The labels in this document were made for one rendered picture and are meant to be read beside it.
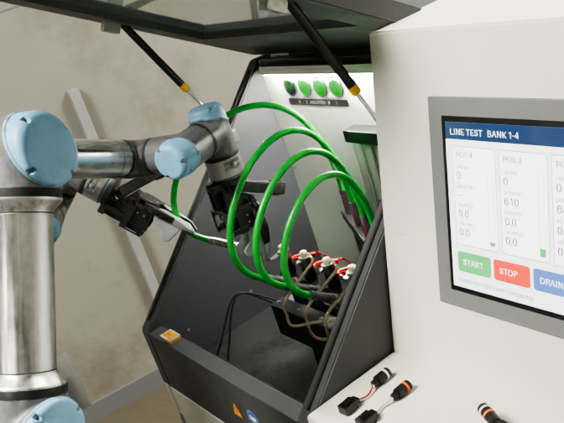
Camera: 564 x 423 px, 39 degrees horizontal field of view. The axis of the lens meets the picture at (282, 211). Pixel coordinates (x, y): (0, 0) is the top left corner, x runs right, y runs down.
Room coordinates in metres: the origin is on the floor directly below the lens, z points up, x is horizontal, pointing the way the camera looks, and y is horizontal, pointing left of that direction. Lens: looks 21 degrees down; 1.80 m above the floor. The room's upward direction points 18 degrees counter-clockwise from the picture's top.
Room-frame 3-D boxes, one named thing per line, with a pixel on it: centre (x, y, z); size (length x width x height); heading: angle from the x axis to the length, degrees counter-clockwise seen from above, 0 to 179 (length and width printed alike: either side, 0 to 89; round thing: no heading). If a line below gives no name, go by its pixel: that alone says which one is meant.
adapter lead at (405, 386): (1.13, -0.06, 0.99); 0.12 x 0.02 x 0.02; 122
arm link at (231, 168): (1.58, 0.08, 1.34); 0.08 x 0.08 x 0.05
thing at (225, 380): (1.49, 0.23, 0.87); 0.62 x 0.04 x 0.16; 30
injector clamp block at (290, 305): (1.51, -0.03, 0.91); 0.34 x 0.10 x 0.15; 30
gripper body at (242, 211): (1.58, 0.09, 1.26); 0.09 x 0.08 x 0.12; 120
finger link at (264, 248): (1.56, 0.08, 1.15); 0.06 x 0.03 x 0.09; 120
